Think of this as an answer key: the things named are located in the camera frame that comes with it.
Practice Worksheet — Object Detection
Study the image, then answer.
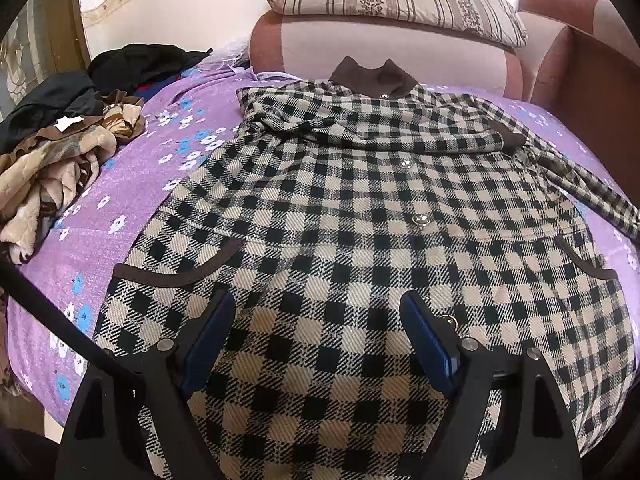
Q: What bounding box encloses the beige brown patterned cloth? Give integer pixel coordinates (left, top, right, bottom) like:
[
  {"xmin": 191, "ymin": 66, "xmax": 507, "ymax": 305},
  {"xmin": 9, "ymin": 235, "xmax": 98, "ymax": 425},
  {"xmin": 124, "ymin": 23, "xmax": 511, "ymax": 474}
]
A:
[{"xmin": 0, "ymin": 90, "xmax": 147, "ymax": 263}]

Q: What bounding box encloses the black beige checked coat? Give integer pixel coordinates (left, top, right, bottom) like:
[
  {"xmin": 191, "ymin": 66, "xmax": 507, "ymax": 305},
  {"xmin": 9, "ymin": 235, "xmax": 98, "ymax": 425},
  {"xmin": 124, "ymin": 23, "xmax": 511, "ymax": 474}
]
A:
[{"xmin": 92, "ymin": 56, "xmax": 640, "ymax": 480}]

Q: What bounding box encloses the blue and red cloth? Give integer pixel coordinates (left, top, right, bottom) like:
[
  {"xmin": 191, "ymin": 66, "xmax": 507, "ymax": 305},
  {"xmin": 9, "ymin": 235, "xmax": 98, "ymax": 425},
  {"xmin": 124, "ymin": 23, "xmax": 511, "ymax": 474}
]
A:
[{"xmin": 132, "ymin": 74, "xmax": 183, "ymax": 97}]

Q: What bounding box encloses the white fringed cloth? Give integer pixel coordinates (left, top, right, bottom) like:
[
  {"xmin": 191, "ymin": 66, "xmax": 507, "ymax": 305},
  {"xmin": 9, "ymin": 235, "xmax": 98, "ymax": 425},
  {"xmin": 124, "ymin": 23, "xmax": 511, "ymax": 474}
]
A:
[{"xmin": 200, "ymin": 39, "xmax": 252, "ymax": 70}]

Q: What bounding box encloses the pink padded cushion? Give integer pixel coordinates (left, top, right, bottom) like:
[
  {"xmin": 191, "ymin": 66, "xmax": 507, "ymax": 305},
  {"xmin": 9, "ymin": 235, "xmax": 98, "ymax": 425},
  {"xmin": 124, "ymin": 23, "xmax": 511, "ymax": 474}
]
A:
[
  {"xmin": 517, "ymin": 0, "xmax": 632, "ymax": 106},
  {"xmin": 248, "ymin": 10, "xmax": 524, "ymax": 101}
]

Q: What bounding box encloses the brown wooden board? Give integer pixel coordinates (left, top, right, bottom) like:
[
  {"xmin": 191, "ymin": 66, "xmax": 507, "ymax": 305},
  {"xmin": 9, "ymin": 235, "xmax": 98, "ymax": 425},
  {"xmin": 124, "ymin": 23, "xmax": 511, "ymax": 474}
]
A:
[{"xmin": 530, "ymin": 25, "xmax": 640, "ymax": 136}]

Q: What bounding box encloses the wooden door with patterned panel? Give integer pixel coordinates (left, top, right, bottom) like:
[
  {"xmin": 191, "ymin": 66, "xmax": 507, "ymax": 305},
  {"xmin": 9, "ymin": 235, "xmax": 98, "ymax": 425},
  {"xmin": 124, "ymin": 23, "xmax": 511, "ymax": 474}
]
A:
[{"xmin": 0, "ymin": 0, "xmax": 93, "ymax": 111}]

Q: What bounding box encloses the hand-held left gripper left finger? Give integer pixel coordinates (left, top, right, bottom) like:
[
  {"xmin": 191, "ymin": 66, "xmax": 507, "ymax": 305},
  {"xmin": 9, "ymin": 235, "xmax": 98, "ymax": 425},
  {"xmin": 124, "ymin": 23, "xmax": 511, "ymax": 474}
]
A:
[{"xmin": 54, "ymin": 288, "xmax": 237, "ymax": 480}]

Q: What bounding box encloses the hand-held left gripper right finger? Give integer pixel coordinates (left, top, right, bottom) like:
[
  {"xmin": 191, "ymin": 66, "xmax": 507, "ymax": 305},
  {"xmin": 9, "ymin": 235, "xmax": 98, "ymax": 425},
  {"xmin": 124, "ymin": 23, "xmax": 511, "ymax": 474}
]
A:
[{"xmin": 400, "ymin": 290, "xmax": 585, "ymax": 480}]

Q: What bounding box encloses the black garment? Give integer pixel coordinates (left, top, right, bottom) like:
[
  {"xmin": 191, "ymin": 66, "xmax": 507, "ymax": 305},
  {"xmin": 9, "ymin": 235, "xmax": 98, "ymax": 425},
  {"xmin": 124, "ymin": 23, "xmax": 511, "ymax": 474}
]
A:
[{"xmin": 89, "ymin": 44, "xmax": 213, "ymax": 96}]

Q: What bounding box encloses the dark grey garment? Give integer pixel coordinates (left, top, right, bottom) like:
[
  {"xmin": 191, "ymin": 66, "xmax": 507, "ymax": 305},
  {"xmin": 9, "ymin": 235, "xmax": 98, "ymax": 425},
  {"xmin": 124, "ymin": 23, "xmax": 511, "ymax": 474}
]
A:
[{"xmin": 0, "ymin": 71, "xmax": 106, "ymax": 148}]

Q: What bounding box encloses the purple floral bedsheet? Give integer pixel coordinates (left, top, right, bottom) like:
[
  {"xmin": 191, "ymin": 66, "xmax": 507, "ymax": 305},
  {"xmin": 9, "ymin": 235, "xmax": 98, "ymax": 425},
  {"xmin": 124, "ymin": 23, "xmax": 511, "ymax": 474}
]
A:
[{"xmin": 5, "ymin": 62, "xmax": 640, "ymax": 428}]

